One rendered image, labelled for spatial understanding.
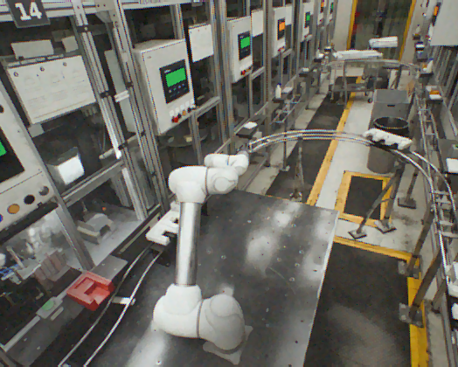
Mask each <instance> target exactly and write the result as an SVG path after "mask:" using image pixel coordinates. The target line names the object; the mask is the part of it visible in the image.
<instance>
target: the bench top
mask: <svg viewBox="0 0 458 367"><path fill-rule="evenodd" d="M260 197H261V198H260ZM206 207H207V211H208V213H210V216H209V217H206V216H203V215H201V220H200V232H199V243H198V265H197V277H196V285H198V287H200V292H201V296H202V299H209V298H211V297H213V296H215V295H217V294H228V295H230V296H231V297H233V298H234V299H235V300H236V301H237V303H238V304H239V305H240V307H241V308H242V311H243V317H244V323H245V325H248V326H252V327H253V333H252V334H251V335H250V336H249V337H248V341H247V343H246V347H245V348H244V349H243V354H242V356H241V359H240V364H239V365H238V366H234V365H233V364H232V362H230V361H229V360H225V359H224V358H222V357H220V356H218V355H215V354H213V353H211V352H208V351H205V350H204V349H203V346H204V344H205V342H206V341H207V340H205V339H204V338H201V337H181V336H173V335H171V334H168V333H167V332H163V331H162V330H161V329H159V328H158V327H157V326H156V324H155V322H154V309H155V307H156V304H157V302H158V301H159V299H160V298H163V296H165V295H166V294H167V292H168V289H169V287H170V286H171V285H172V284H174V273H175V264H176V254H177V241H176V242H172V243H171V244H169V247H168V248H167V249H165V250H166V254H165V255H166V259H167V261H168V263H169V267H166V266H164V265H159V264H157V263H154V264H153V266H152V267H151V268H150V270H149V271H148V272H147V275H146V276H145V277H144V279H143V280H142V284H141V286H140V287H139V288H138V289H137V291H136V293H135V297H134V299H135V302H134V304H133V305H130V306H129V307H128V310H127V311H126V313H125V315H124V316H123V318H122V320H121V321H120V323H119V324H118V328H116V330H115V331H114V333H113V334H112V336H111V337H110V338H109V340H108V341H107V342H106V344H105V346H104V347H102V349H101V350H100V351H99V353H98V354H97V355H96V357H95V358H94V359H93V360H92V362H91V363H90V364H89V365H88V366H87V367H303V365H304V358H305V356H306V352H307V349H308V346H309V338H310V333H311V330H312V328H313V324H314V317H315V315H316V310H317V305H318V299H319V296H320V293H321V290H322V287H323V278H324V275H325V272H326V269H327V265H328V259H329V256H330V250H331V247H332V245H333V238H334V234H335V231H336V228H337V223H338V217H339V213H340V211H336V210H332V209H328V208H325V207H317V206H314V205H310V204H303V203H300V202H292V201H288V200H285V199H280V198H277V197H268V196H263V195H260V194H257V193H252V192H249V191H241V190H235V189H233V190H232V191H230V192H228V193H226V194H213V195H212V196H211V197H210V198H209V200H208V203H207V205H206ZM296 215H299V217H297V216H296ZM262 217H265V218H262ZM252 238H253V239H252ZM152 261H153V254H152V252H151V250H149V251H148V253H147V254H146V255H145V256H144V257H143V258H142V260H140V261H139V262H138V264H137V265H136V266H135V267H134V268H133V269H132V270H131V272H130V273H129V274H128V275H127V277H126V278H125V281H124V282H123V283H122V284H121V286H120V289H119V290H118V292H117V294H115V297H121V298H127V299H130V297H131V295H132V294H133V293H134V291H135V288H136V286H137V284H138V282H139V281H140V279H141V278H142V276H143V274H144V272H145V271H146V270H147V267H148V266H149V265H150V264H151V263H152ZM117 287H118V286H117ZM117 287H116V288H117ZM114 291H115V289H114ZM114 291H113V292H112V293H111V294H109V295H108V297H107V299H106V300H104V301H103V302H102V304H101V305H100V306H99V307H98V308H97V309H96V310H95V311H94V312H93V313H92V314H91V315H90V317H89V318H87V319H86V320H85V321H84V322H83V324H82V325H81V326H80V327H79V328H78V329H77V330H76V331H75V332H74V334H73V335H72V336H71V337H70V338H69V339H68V340H67V341H66V343H65V344H63V346H62V347H61V348H60V349H59V351H57V353H58V354H60V355H61V356H62V357H66V356H67V355H68V353H69V352H70V351H71V350H72V349H73V348H74V347H75V345H76V344H77V343H78V342H79V341H80V340H81V339H82V337H83V336H84V335H85V334H86V333H87V332H88V330H90V328H91V327H92V326H93V324H94V323H95V321H96V319H97V318H98V317H99V316H100V315H101V311H102V310H103V309H104V308H105V307H106V305H107V304H108V300H109V299H110V298H111V296H112V295H113V293H114ZM126 305H127V304H120V303H113V302H111V303H110V305H109V306H108V310H107V311H106V312H105V313H104V315H103V316H102V318H101V320H100V321H99V323H97V324H96V326H95V328H94V329H93V330H92V332H91V333H90V334H89V335H88V337H87V338H86V339H85V341H84V342H83V343H81V345H80V346H79V348H78V349H76V350H75V351H74V353H73V354H72V355H71V356H70V357H69V358H68V359H67V360H68V361H70V362H71V363H74V364H76V365H77V366H79V367H84V365H85V364H86V362H87V361H88V360H89V359H90V357H91V356H92V355H93V353H94V352H95V351H96V350H97V349H98V348H99V347H100V345H101V344H102V342H103V341H105V340H106V337H107V335H108V334H109V333H110V332H111V330H112V328H113V327H114V325H115V324H116V323H117V322H118V319H119V317H120V316H121V314H122V312H123V310H124V309H125V307H126Z"/></svg>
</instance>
